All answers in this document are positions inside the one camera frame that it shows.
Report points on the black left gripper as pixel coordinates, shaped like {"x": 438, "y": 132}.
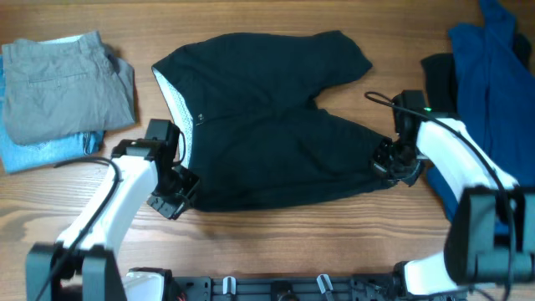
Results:
{"x": 174, "y": 198}

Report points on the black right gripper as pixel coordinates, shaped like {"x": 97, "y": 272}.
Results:
{"x": 384, "y": 158}

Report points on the black shorts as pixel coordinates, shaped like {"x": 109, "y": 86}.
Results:
{"x": 255, "y": 136}

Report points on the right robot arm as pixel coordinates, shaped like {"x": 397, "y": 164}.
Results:
{"x": 491, "y": 239}

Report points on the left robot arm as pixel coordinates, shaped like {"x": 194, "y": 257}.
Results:
{"x": 81, "y": 264}

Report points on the black garment under blue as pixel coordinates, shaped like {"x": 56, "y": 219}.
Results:
{"x": 440, "y": 75}

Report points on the dark blue garment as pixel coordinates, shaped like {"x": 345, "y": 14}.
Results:
{"x": 495, "y": 97}

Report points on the folded grey trousers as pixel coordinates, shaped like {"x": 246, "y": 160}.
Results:
{"x": 65, "y": 86}

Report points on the folded light blue jeans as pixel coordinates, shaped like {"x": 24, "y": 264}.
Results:
{"x": 17, "y": 158}

